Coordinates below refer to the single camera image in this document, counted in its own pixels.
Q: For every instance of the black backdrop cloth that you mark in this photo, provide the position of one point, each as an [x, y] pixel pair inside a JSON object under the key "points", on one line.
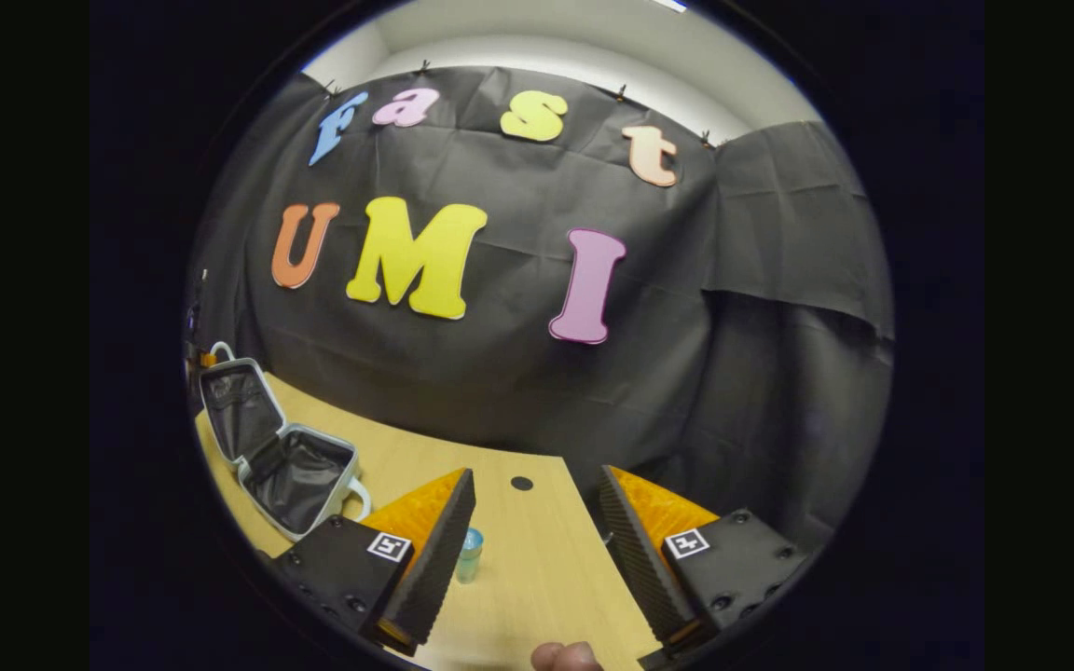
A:
{"points": [[518, 391]]}

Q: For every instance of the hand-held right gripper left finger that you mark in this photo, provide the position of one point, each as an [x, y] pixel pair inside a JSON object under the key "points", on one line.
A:
{"points": [[434, 568]]}

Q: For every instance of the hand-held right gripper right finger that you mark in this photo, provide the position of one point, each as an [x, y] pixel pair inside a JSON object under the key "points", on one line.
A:
{"points": [[640, 559]]}

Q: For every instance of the blue capped iridescent bottle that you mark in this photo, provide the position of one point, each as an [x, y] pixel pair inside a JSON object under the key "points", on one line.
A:
{"points": [[469, 550]]}

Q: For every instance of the light blue suitcase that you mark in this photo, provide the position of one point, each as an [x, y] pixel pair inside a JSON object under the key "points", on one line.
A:
{"points": [[313, 466]]}

